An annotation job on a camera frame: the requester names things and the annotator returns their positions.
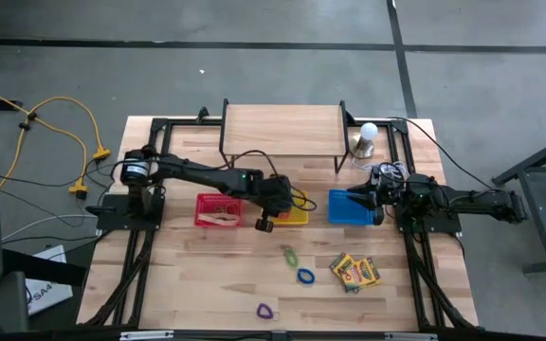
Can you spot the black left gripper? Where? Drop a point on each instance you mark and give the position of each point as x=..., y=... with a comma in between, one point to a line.
x=275, y=194

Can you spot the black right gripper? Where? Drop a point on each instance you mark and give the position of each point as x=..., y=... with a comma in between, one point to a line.
x=382, y=194

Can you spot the orange rubber band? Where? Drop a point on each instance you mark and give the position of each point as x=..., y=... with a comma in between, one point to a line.
x=228, y=207

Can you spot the tan rubber band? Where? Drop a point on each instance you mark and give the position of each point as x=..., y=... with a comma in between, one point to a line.
x=218, y=219

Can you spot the yellow green crayon box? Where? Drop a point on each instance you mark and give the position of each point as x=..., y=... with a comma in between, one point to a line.
x=374, y=272
x=350, y=288
x=359, y=274
x=339, y=264

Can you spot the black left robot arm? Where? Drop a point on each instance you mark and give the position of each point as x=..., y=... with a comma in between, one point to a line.
x=197, y=171

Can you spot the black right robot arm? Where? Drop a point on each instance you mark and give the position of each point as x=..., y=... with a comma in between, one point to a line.
x=472, y=201

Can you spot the blue plastic basket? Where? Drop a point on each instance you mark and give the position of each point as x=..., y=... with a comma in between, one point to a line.
x=344, y=215

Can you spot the yellow plastic basket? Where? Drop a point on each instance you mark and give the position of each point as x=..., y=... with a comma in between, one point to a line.
x=303, y=220

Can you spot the red plastic basket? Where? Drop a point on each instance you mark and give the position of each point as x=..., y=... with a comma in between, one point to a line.
x=235, y=198

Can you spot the wooden shelf riser black legs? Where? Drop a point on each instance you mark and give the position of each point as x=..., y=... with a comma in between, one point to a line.
x=282, y=130

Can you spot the black metal cart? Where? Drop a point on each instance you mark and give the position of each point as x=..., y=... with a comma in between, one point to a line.
x=538, y=157

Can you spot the white printed box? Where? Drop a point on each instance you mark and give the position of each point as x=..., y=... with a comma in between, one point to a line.
x=52, y=296

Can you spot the black flat bar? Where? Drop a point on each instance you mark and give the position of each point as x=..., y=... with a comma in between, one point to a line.
x=41, y=267

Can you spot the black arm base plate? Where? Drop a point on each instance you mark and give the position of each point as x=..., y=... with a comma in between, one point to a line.
x=112, y=213
x=443, y=223

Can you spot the black rig frame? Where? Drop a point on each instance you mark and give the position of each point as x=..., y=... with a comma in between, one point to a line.
x=157, y=124

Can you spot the silver metal bracket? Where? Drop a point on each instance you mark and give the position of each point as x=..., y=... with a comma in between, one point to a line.
x=410, y=336
x=147, y=335

